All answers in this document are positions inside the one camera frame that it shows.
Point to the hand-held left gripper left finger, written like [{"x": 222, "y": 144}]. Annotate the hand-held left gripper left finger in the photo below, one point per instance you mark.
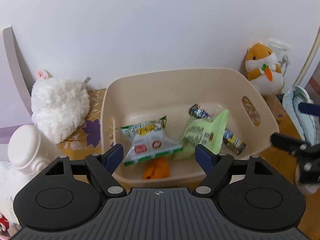
[{"x": 114, "y": 156}]

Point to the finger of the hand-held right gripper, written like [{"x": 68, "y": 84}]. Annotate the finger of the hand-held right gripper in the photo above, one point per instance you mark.
[
  {"x": 308, "y": 108},
  {"x": 285, "y": 141}
]

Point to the white plastic jar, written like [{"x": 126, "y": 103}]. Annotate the white plastic jar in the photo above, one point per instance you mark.
[{"x": 27, "y": 145}]

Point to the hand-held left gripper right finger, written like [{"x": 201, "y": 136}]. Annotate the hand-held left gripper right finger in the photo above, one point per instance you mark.
[{"x": 203, "y": 157}]

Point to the white door frame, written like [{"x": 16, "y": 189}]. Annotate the white door frame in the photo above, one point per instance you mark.
[{"x": 307, "y": 65}]

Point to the dark blue snack bar packet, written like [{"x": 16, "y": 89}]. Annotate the dark blue snack bar packet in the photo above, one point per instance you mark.
[{"x": 235, "y": 142}]

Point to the white wall socket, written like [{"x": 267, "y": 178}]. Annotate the white wall socket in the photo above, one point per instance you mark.
[{"x": 280, "y": 46}]

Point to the light green snack packet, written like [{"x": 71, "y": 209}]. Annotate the light green snack packet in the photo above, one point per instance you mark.
[{"x": 200, "y": 132}]

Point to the white fluffy plush toy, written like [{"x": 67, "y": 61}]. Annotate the white fluffy plush toy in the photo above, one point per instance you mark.
[{"x": 60, "y": 105}]

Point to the light blue cloth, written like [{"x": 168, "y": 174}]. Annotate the light blue cloth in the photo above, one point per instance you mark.
[{"x": 295, "y": 110}]

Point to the orange cloth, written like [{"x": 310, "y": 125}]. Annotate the orange cloth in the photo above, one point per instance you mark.
[{"x": 160, "y": 168}]

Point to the beige plastic basket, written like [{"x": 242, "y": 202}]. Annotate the beige plastic basket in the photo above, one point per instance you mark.
[{"x": 162, "y": 92}]

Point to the green white snack packet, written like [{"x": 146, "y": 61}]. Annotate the green white snack packet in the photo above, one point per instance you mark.
[{"x": 150, "y": 142}]

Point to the white printed cloth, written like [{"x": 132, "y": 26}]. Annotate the white printed cloth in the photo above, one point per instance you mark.
[{"x": 7, "y": 180}]

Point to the orange hamster plush toy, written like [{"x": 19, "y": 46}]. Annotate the orange hamster plush toy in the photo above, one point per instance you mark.
[{"x": 265, "y": 85}]

